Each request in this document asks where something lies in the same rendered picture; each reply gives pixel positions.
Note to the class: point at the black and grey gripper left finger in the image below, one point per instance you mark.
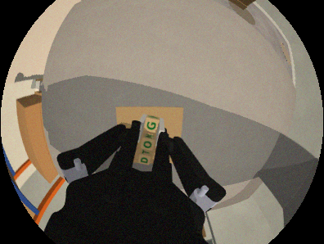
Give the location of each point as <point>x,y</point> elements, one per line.
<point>85,160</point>

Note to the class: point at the tan square mat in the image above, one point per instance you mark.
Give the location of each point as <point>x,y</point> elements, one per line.
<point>172,119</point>

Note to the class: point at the tan letter block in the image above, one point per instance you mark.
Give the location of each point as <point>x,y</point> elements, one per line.
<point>151,123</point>
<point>148,141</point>
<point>144,157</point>

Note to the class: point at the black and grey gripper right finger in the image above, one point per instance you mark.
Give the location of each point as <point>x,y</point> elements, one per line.
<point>198,185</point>

